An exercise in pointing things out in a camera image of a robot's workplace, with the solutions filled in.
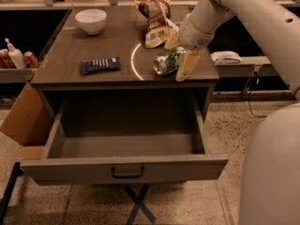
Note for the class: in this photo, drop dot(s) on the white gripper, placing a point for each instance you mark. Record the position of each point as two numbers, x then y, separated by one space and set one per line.
191 35

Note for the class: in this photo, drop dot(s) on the green soda can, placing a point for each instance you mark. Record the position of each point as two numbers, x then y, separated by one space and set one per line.
168 62

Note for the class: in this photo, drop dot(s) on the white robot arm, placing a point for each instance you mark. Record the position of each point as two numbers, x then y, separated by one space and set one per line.
270 185

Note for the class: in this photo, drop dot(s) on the grey drawer cabinet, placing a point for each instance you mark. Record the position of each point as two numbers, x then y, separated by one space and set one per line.
122 37

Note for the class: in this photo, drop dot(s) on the open grey top drawer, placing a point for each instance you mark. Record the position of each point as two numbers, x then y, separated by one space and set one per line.
91 136

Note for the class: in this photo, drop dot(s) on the red soda can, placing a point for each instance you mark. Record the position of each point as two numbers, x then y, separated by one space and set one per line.
31 59
5 60

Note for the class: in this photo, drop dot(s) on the folded white cloth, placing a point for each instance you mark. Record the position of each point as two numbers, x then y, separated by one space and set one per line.
226 57

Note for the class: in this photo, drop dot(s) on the brown chip bag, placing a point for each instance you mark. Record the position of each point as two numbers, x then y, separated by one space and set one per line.
159 24

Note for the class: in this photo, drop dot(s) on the blue snack bar wrapper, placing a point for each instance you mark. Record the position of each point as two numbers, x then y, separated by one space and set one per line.
100 65

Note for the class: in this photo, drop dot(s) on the white ceramic bowl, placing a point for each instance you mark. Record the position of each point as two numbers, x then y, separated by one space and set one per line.
92 21

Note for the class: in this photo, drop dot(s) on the white pump bottle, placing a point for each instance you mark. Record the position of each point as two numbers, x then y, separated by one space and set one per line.
15 55

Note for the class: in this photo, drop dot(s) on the cardboard box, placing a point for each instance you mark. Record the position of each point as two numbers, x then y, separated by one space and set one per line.
28 122

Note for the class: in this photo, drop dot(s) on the black stand leg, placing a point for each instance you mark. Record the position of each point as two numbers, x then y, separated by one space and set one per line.
15 173

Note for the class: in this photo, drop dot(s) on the black drawer handle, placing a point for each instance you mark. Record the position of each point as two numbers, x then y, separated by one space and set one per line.
127 174

